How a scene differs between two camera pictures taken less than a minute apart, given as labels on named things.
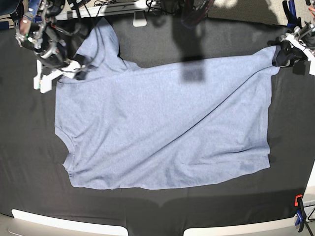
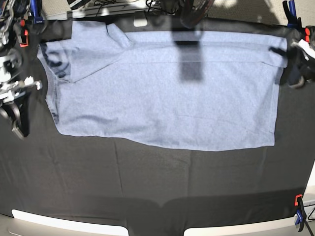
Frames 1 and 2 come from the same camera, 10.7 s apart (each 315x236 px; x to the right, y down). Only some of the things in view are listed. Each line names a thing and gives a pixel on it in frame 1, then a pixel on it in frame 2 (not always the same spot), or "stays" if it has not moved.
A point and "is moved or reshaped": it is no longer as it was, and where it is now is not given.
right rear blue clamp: (291, 14) stays
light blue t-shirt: (150, 127) is moved or reshaped
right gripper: (285, 54) → (308, 61)
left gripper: (59, 61) → (10, 91)
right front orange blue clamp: (300, 213) stays
